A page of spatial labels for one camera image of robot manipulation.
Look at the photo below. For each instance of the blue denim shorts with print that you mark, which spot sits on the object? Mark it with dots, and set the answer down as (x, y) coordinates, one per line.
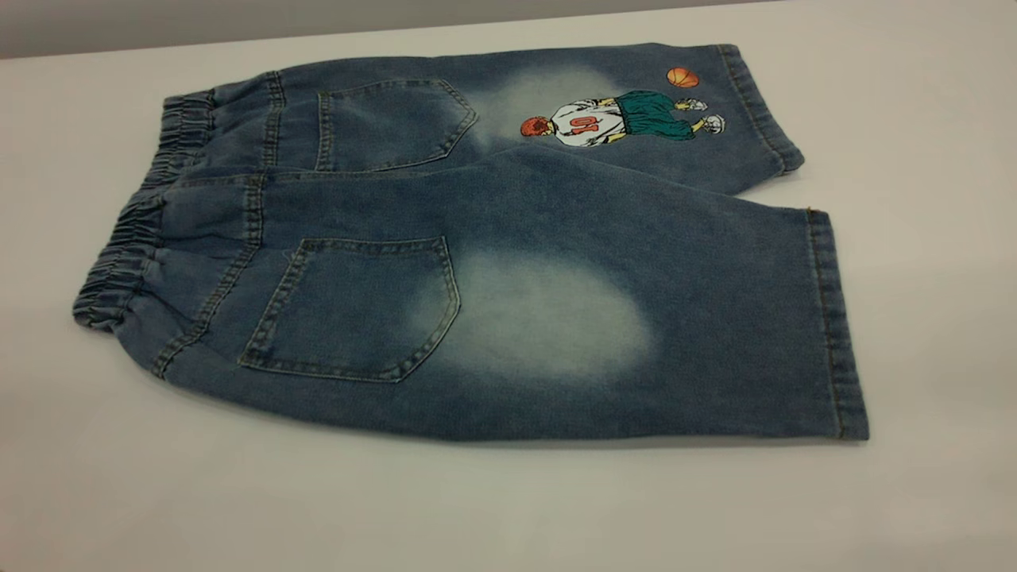
(556, 238)

